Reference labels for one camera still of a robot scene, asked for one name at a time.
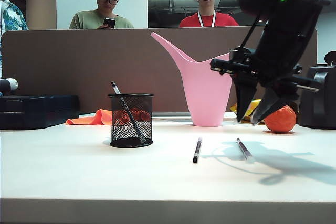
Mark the person in floral shirt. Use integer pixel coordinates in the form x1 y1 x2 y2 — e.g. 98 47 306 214
0 0 29 31

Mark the orange round fruit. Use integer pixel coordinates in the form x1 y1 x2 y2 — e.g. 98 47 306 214
264 104 297 134

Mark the black mesh pen holder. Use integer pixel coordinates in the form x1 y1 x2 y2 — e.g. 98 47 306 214
108 93 154 148

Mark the white grey cylindrical tool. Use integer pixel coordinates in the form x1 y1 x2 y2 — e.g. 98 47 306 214
0 78 19 95

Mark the white lanyard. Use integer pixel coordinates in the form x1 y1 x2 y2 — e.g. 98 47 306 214
197 10 216 28

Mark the orange cloth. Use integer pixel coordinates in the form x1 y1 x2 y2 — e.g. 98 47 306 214
65 109 113 126

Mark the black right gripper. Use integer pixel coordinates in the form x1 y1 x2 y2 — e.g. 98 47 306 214
209 0 324 125

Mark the black smartphone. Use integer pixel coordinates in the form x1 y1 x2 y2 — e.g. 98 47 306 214
103 17 117 29

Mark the yellow snack bag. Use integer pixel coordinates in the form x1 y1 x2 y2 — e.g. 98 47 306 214
230 98 299 124

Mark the brown desk partition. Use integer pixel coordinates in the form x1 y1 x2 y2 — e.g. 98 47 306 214
0 25 318 114

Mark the person in green shirt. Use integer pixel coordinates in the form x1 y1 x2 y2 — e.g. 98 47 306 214
68 0 134 30

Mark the dark blue plastic case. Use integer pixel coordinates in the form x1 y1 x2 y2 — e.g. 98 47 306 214
0 94 80 131

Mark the pink plastic watering can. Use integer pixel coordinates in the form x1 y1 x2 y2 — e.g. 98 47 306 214
150 32 238 127

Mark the clear capped pen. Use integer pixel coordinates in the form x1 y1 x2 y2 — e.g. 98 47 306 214
111 80 146 143
235 138 254 163

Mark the black capped pen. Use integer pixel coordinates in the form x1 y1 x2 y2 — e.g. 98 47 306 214
192 136 203 164

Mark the black kettle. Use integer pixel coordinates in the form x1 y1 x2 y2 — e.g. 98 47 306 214
297 50 336 130

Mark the person in red shirt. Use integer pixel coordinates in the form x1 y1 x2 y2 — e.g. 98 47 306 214
178 0 239 28

